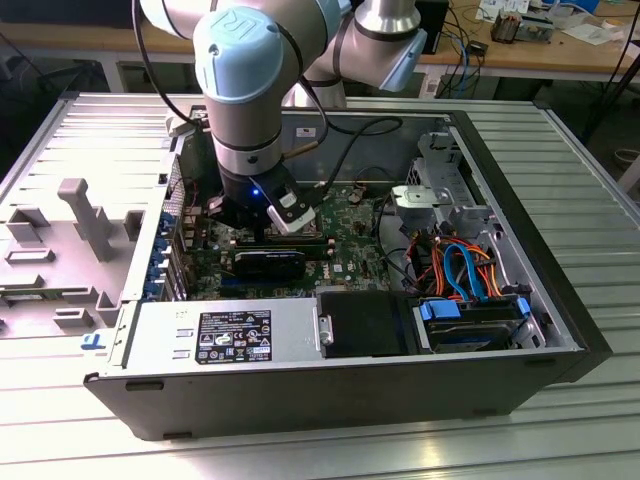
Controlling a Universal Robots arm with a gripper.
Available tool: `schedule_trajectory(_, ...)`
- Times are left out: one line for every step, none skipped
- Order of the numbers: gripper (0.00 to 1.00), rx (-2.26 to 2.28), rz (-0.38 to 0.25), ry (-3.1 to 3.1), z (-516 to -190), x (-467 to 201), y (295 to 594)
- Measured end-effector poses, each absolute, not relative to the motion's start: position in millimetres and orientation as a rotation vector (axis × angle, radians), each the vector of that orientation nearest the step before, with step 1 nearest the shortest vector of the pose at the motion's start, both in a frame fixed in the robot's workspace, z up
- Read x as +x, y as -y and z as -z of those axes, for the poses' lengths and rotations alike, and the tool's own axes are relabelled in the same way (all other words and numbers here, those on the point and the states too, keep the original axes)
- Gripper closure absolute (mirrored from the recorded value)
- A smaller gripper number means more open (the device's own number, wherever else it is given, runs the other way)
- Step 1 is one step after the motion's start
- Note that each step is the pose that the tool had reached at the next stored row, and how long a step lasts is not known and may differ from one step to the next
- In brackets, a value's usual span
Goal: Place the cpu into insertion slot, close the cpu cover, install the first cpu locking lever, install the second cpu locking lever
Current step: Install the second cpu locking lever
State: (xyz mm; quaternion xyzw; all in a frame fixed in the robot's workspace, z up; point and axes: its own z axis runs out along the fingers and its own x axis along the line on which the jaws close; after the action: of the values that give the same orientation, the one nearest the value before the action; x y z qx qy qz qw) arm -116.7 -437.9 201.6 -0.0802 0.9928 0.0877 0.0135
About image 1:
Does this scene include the black graphics card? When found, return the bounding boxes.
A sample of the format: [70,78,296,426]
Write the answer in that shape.
[232,248,306,282]

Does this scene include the thin blue cable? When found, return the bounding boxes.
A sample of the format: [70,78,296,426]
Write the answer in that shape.
[452,29,474,96]

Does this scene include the black grey PC case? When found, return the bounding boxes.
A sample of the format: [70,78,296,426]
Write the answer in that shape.
[82,102,615,442]

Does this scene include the white paper sheet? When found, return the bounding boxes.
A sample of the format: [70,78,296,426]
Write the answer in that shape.
[562,18,626,47]

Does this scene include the grey plastic parts rack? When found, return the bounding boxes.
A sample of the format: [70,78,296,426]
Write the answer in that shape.
[0,177,146,341]

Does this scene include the metal CPU socket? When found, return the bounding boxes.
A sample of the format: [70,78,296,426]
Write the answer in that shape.
[263,213,322,240]

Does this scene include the green RAM stick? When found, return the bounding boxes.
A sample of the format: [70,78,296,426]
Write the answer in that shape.
[0,291,49,305]

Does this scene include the wooden desk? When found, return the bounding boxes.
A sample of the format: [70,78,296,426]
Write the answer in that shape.
[0,0,640,84]

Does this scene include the silver metal drive cage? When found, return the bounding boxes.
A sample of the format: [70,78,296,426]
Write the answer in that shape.
[407,130,481,211]

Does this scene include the black equipment case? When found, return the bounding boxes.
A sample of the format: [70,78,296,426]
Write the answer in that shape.
[0,0,151,30]

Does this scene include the green motherboard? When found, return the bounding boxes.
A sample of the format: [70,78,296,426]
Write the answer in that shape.
[179,182,401,304]

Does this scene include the thick black camera cable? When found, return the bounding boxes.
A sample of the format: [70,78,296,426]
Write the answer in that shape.
[299,74,405,194]

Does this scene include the silver metal bracket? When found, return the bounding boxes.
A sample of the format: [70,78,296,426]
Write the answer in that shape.
[389,184,451,226]

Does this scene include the tall black box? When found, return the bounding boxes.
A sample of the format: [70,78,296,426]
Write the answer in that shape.
[424,0,451,55]

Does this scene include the silver power supply unit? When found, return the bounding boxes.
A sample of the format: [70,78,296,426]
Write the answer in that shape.
[107,298,321,371]

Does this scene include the hard disk blue carrier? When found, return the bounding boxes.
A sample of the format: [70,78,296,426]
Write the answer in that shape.
[412,295,534,354]

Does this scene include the small transformer device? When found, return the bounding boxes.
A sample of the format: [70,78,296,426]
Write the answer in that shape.
[491,12,555,45]

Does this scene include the blue SATA cable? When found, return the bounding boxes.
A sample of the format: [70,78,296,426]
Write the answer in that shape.
[442,242,494,304]

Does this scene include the white paper sheets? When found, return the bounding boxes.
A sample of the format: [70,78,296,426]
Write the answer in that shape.
[477,0,531,21]

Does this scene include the orange wire bundle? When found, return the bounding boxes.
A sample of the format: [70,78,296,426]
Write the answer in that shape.
[409,238,506,300]

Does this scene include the grey plastic case latch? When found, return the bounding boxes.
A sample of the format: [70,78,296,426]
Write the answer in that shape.
[163,114,195,139]

